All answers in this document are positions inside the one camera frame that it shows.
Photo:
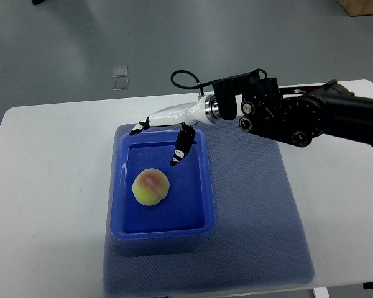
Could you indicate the upper square floor plate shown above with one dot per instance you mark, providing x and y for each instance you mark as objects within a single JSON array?
[{"x": 119, "y": 71}]

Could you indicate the lower square floor plate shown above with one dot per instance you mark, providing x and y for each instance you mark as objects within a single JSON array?
[{"x": 120, "y": 84}]

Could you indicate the blue grey mesh mat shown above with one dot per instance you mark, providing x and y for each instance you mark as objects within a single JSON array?
[{"x": 229, "y": 220}]

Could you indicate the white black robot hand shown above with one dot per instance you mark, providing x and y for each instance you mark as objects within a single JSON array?
[{"x": 187, "y": 115}]

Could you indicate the brown cardboard box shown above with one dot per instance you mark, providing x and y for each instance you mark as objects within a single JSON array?
[{"x": 357, "y": 7}]

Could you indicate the yellow pink peach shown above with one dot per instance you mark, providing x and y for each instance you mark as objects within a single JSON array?
[{"x": 150, "y": 187}]

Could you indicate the person in black clothing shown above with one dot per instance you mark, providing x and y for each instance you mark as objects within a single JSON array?
[{"x": 37, "y": 2}]

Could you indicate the square floor plate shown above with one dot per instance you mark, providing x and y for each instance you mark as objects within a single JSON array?
[
  {"x": 119, "y": 71},
  {"x": 120, "y": 84}
]

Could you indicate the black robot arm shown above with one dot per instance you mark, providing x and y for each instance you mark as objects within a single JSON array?
[{"x": 294, "y": 116}]

